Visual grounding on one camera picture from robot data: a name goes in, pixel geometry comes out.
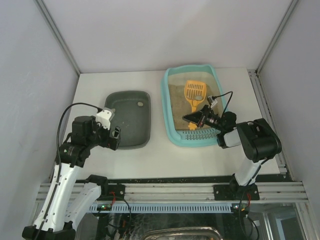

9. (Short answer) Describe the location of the pale green waste ball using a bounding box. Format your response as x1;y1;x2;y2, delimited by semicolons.
137;101;144;107

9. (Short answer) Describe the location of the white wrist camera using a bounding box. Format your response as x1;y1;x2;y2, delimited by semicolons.
207;95;218;109
95;108;112;130

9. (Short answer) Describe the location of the dark grey plastic tray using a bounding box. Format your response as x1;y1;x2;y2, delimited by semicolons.
104;90;151;150

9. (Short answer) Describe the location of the metal bowl below table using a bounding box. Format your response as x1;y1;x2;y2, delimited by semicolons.
140;226;223;240

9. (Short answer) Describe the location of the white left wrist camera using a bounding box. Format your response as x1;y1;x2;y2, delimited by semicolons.
95;108;112;130

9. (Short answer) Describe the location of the orange litter scoop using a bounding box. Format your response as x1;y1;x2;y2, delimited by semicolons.
184;79;208;130

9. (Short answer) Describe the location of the beige cat litter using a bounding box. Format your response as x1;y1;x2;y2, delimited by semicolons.
168;84;224;131

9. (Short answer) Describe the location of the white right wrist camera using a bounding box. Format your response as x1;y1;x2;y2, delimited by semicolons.
207;95;218;109

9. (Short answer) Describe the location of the black right camera cable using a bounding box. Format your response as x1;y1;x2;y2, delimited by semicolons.
212;91;235;116

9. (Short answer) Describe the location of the aluminium mounting rail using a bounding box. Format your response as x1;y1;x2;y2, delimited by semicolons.
36;181;310;203

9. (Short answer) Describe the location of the black camera cable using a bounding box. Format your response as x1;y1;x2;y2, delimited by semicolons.
34;101;103;236
212;91;235;116

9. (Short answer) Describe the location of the black left camera cable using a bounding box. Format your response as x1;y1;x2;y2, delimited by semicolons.
34;101;103;236

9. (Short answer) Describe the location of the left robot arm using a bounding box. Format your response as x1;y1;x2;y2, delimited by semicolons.
22;108;121;240

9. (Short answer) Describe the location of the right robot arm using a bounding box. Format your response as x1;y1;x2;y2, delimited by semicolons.
182;105;282;201

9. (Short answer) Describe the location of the blue slotted cable duct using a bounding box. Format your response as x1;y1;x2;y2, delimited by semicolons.
89;202;233;214

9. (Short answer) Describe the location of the teal litter box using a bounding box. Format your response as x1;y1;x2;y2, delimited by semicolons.
160;64;223;147

